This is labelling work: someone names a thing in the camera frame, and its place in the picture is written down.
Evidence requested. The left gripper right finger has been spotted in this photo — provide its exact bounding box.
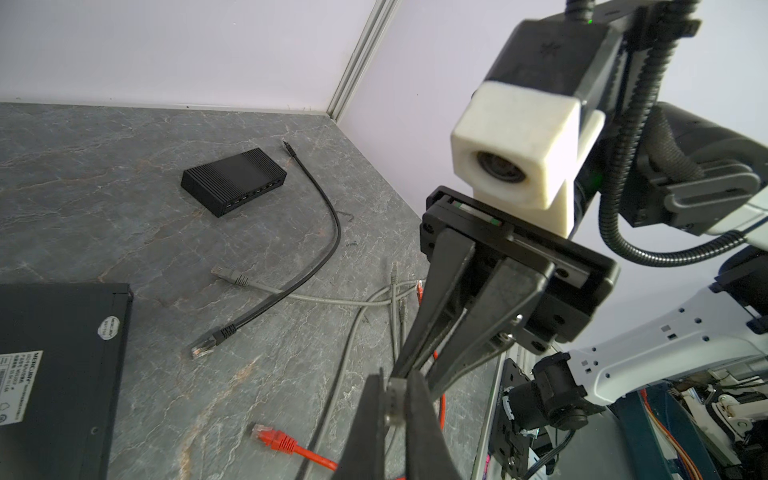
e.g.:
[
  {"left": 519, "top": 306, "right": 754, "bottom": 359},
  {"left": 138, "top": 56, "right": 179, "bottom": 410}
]
[{"left": 404, "top": 371, "right": 461, "bottom": 480}]

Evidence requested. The black ethernet cable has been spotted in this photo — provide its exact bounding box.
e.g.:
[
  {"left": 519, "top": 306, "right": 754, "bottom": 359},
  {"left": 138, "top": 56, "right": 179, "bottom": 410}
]
[{"left": 189, "top": 140, "right": 343, "bottom": 360}]

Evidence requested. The large black network switch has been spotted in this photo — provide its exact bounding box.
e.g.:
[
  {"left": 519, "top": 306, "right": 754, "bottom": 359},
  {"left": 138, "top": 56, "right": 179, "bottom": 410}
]
[{"left": 1, "top": 283, "right": 133, "bottom": 479}]

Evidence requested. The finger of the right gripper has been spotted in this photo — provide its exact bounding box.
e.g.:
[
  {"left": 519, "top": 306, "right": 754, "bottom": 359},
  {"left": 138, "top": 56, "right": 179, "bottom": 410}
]
[
  {"left": 391, "top": 228, "right": 476, "bottom": 378},
  {"left": 426, "top": 258, "right": 554, "bottom": 398}
]

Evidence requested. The red ethernet cable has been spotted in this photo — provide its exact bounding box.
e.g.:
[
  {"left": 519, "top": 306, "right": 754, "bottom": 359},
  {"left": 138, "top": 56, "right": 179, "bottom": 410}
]
[{"left": 250, "top": 281, "right": 448, "bottom": 480}]

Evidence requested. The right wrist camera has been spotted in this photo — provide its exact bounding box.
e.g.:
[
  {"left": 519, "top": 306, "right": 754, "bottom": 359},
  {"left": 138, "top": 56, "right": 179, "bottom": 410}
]
[{"left": 450, "top": 20, "right": 623, "bottom": 238}]

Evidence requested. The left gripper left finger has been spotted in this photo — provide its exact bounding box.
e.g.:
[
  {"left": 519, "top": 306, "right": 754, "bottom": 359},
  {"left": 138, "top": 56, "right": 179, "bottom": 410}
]
[{"left": 332, "top": 373, "right": 386, "bottom": 480}]

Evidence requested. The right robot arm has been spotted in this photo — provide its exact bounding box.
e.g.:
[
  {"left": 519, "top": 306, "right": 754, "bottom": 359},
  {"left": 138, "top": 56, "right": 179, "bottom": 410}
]
[{"left": 391, "top": 1, "right": 767, "bottom": 478}]

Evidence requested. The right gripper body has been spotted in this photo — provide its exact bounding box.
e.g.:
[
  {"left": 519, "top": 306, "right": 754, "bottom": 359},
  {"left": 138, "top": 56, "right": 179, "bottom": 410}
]
[{"left": 421, "top": 186, "right": 619, "bottom": 350}]

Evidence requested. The small black network switch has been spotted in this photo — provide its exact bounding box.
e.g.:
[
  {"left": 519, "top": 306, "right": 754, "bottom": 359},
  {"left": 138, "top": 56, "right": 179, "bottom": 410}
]
[{"left": 180, "top": 148, "right": 287, "bottom": 218}]

